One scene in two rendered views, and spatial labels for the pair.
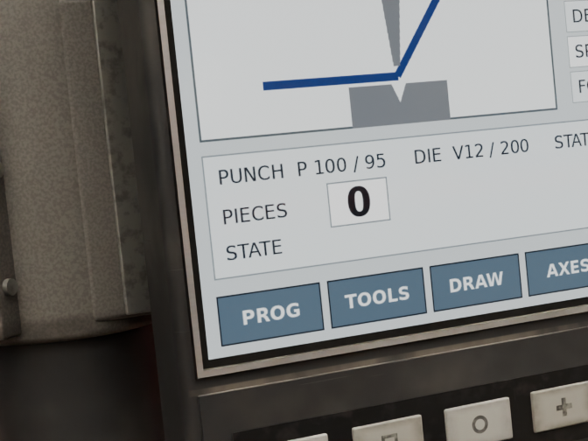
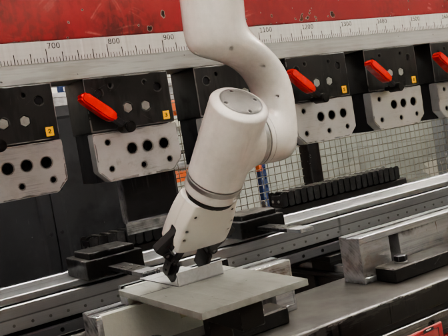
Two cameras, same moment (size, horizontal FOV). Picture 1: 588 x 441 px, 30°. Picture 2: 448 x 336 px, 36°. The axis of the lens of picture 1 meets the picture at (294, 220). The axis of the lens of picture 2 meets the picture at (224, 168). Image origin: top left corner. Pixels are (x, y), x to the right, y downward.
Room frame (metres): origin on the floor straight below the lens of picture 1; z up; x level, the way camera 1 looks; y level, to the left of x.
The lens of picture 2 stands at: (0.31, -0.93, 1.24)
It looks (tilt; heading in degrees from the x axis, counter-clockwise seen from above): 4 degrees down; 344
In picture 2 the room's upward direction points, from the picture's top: 9 degrees counter-clockwise
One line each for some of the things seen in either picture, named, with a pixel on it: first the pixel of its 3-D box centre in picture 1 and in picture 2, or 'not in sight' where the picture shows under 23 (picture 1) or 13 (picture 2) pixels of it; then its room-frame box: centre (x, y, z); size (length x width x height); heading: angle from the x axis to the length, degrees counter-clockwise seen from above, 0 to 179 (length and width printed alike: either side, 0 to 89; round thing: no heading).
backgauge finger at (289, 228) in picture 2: not in sight; (268, 223); (1.72, -1.43, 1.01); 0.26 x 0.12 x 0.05; 16
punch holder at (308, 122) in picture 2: not in sight; (309, 100); (1.57, -1.49, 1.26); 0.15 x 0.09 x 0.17; 106
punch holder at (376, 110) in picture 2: not in sight; (381, 89); (1.63, -1.69, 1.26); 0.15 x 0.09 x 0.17; 106
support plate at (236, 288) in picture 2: not in sight; (207, 287); (1.33, -1.17, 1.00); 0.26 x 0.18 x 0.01; 16
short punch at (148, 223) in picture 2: not in sight; (149, 201); (1.47, -1.13, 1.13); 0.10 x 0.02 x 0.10; 106
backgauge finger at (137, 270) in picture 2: not in sight; (119, 262); (1.63, -1.08, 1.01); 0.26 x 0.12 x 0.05; 16
